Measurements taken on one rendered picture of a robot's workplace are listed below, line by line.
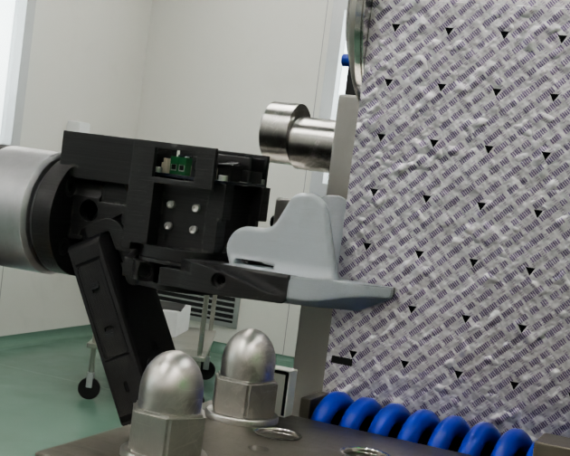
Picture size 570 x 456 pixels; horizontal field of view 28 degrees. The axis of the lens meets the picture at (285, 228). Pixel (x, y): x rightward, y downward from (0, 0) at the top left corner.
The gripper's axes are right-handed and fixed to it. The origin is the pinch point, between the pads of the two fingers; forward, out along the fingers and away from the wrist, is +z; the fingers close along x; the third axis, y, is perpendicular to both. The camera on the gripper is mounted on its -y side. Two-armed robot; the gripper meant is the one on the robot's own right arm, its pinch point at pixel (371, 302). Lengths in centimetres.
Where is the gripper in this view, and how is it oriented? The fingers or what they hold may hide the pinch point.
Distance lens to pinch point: 61.3
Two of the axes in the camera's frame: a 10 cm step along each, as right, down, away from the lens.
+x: 4.0, 0.0, 9.2
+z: 9.1, 1.4, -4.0
